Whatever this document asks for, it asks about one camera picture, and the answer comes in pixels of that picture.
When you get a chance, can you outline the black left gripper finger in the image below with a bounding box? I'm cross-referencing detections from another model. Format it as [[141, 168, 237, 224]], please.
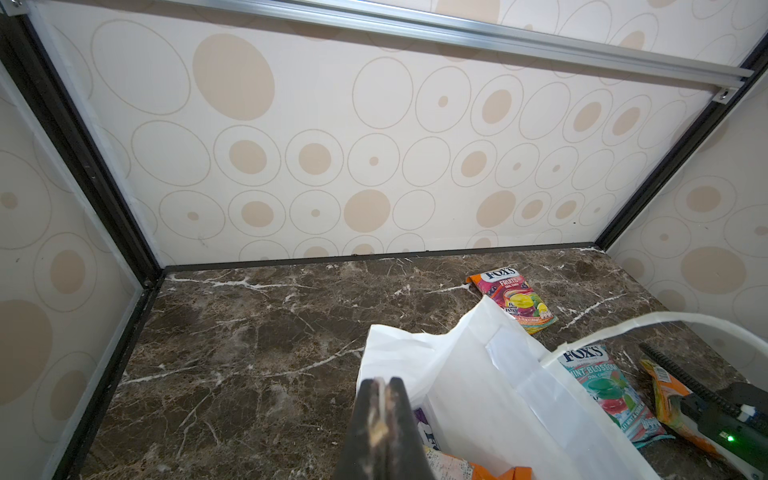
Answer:
[[332, 377, 434, 480]]

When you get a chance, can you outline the purple Fox's candy bag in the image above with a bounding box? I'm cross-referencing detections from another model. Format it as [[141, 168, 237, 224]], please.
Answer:
[[413, 408, 440, 451]]

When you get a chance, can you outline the white paper bag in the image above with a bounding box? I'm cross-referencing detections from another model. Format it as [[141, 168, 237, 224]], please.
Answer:
[[358, 299, 767, 479]]

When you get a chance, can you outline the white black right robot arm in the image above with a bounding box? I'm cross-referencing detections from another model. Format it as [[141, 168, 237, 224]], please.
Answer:
[[681, 382, 767, 479]]

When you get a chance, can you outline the Fox's mint blossom candy bag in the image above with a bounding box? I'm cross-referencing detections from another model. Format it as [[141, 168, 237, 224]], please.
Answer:
[[558, 344, 671, 448]]

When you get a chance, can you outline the orange Fox's candy bag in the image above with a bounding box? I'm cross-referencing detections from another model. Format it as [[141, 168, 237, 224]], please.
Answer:
[[641, 359, 715, 452]]

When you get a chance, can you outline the silver aluminium back rail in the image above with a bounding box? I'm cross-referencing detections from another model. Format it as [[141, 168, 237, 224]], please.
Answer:
[[0, 0, 754, 104]]

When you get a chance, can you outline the black corner frame post right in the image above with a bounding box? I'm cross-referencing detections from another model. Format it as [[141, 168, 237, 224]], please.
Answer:
[[594, 34, 767, 251]]

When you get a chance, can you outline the black corner frame post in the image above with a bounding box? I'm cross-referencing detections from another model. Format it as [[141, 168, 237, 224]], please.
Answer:
[[594, 34, 767, 251], [1, 8, 161, 479]]

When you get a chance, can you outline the black corner frame post left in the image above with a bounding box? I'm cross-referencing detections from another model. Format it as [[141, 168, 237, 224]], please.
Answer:
[[1, 8, 161, 479]]

